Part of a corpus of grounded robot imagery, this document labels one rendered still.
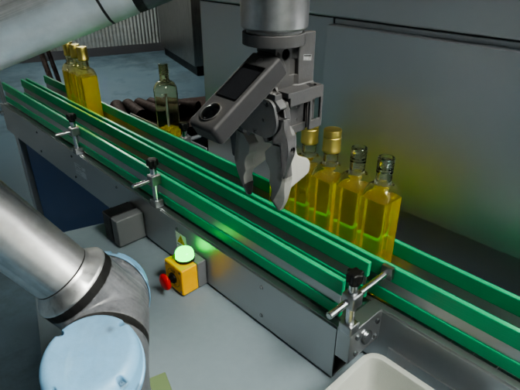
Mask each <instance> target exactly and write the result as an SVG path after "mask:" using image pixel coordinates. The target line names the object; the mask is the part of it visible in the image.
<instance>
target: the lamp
mask: <svg viewBox="0 0 520 390"><path fill-rule="evenodd" d="M194 259H195V255H194V251H193V249H192V248H191V247H190V246H188V245H183V246H179V247H178V248H177V249H176V251H175V261H176V263H178V264H180V265H188V264H190V263H191V262H193V261H194Z"/></svg>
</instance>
